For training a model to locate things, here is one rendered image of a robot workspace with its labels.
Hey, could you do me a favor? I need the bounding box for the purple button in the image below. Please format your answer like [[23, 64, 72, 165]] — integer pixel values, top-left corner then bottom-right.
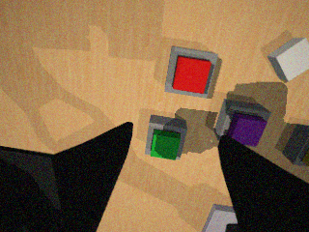
[[214, 99, 271, 148]]

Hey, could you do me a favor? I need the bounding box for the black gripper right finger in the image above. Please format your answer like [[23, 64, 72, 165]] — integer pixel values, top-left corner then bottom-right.
[[218, 135, 309, 232]]

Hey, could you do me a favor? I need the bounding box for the red button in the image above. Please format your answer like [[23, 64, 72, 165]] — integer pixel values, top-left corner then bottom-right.
[[164, 45, 218, 99]]

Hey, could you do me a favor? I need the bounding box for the yellow button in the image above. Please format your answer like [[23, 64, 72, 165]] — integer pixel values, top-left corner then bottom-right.
[[282, 124, 309, 166]]

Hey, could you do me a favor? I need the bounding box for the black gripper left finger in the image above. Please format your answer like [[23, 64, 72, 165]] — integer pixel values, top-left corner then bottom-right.
[[0, 122, 133, 232]]

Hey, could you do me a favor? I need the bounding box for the green button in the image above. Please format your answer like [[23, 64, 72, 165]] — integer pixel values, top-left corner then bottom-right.
[[145, 114, 187, 160]]

